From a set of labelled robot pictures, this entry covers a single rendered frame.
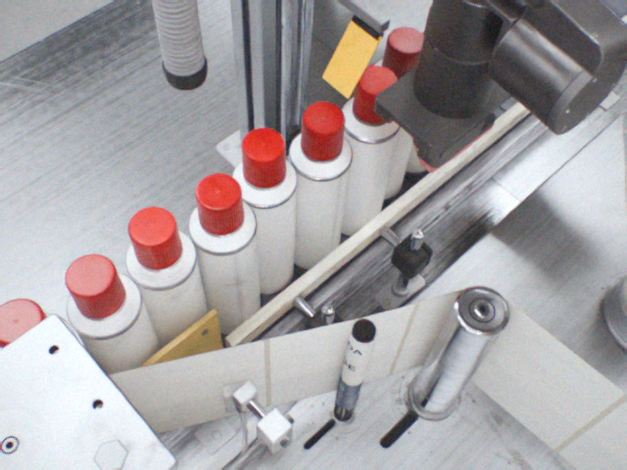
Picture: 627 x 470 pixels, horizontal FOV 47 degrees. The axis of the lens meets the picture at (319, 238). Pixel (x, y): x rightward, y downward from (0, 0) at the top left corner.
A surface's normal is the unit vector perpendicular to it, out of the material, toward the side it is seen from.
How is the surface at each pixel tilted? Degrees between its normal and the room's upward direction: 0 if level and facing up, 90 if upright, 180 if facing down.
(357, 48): 57
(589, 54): 77
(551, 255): 0
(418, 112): 1
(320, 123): 2
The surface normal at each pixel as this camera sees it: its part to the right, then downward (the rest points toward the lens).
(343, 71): -0.58, 0.21
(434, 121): 0.05, -0.50
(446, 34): -0.75, 0.55
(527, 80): -0.76, 0.40
